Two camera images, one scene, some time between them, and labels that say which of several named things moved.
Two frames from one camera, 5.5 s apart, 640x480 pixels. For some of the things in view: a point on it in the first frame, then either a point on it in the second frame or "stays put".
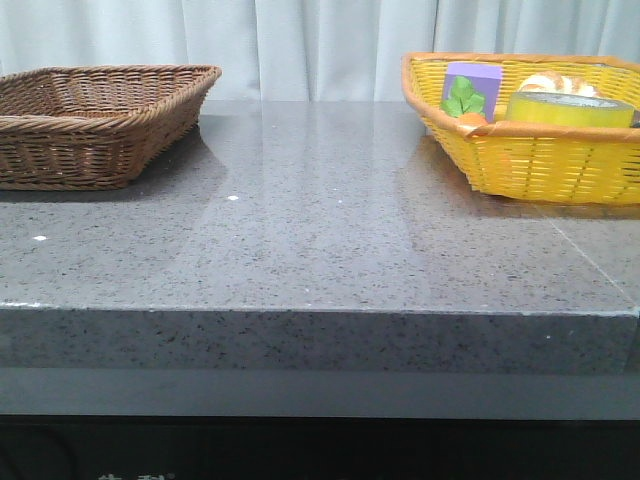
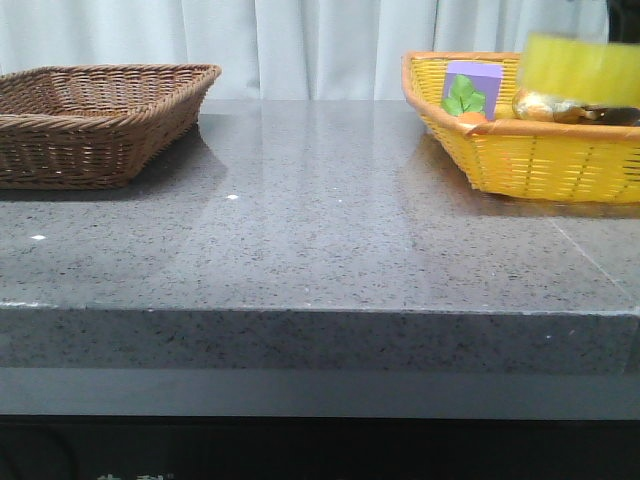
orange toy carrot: [472, 119] stays put
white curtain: [306, 51] stays put
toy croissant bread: [551, 82] → [543, 107]
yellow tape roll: [565, 109] → [582, 69]
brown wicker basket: [86, 128] stays put
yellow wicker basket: [592, 163] stays put
